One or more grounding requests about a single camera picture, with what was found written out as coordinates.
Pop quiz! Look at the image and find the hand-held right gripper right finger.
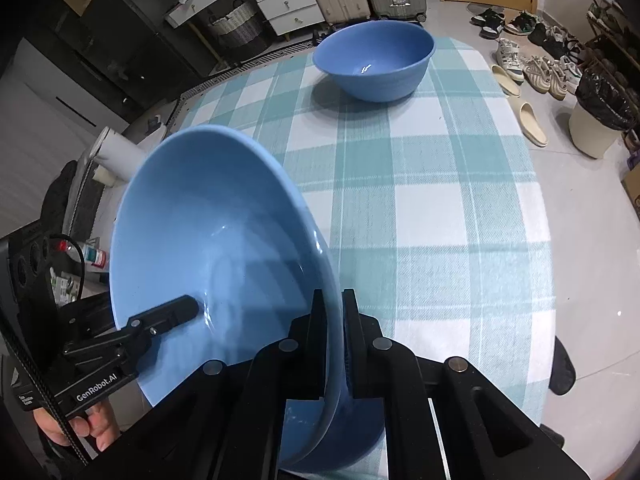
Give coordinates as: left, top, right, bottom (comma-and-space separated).
341, 287, 593, 480

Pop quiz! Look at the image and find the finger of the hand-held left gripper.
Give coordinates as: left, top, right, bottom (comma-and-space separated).
62, 295, 201, 376

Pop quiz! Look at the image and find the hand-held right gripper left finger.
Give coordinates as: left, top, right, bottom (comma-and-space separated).
87, 287, 328, 480

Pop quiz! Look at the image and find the blue bowl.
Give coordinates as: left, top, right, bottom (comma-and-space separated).
312, 21, 437, 103
109, 126, 387, 478

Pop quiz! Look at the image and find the person's left hand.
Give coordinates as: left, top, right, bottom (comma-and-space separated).
39, 400, 121, 453

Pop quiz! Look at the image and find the plastic bottle red cap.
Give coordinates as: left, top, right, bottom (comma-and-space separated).
57, 240, 108, 271

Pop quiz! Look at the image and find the teal checked tablecloth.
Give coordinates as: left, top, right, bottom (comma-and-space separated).
172, 35, 558, 428

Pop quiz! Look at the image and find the white paper roll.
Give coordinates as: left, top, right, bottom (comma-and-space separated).
94, 127, 143, 183

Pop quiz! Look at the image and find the grey side cabinet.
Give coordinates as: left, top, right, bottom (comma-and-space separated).
0, 35, 131, 241

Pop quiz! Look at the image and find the beige slipper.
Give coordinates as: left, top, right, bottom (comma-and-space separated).
492, 65, 523, 98
520, 102, 550, 148

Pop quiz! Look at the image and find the black cabinet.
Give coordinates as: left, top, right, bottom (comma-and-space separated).
55, 0, 206, 106

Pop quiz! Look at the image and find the woven laundry basket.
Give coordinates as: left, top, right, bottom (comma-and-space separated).
207, 1, 273, 51

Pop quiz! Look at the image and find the beige bin black liner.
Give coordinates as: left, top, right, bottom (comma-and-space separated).
568, 67, 638, 160

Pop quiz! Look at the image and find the row of shoes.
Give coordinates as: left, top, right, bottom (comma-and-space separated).
467, 2, 586, 101

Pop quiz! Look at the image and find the wooden shoe rack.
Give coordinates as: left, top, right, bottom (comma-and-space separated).
585, 0, 640, 91

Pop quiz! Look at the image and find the black braided strap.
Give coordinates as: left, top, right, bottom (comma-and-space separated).
0, 317, 88, 463

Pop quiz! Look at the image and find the black cable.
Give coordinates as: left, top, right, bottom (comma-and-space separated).
47, 234, 87, 306

